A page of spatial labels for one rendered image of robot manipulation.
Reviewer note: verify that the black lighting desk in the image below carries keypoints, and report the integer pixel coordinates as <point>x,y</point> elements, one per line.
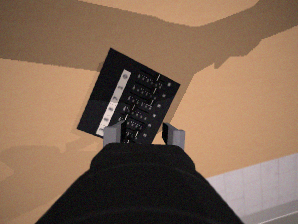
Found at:
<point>124,91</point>

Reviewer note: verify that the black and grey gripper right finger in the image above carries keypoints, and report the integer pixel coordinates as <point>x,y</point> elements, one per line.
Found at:
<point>172,135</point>

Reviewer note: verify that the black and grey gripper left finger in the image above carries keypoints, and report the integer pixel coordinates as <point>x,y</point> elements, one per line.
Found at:
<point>115,133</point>

